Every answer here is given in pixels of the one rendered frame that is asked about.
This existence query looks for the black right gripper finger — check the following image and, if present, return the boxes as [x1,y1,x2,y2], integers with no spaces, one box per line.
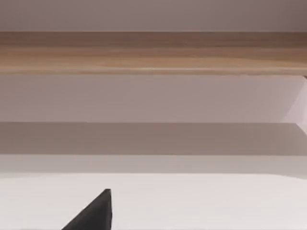
[61,188,113,230]

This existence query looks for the wooden shelf board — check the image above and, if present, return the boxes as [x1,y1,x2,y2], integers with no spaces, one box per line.
[0,31,307,80]

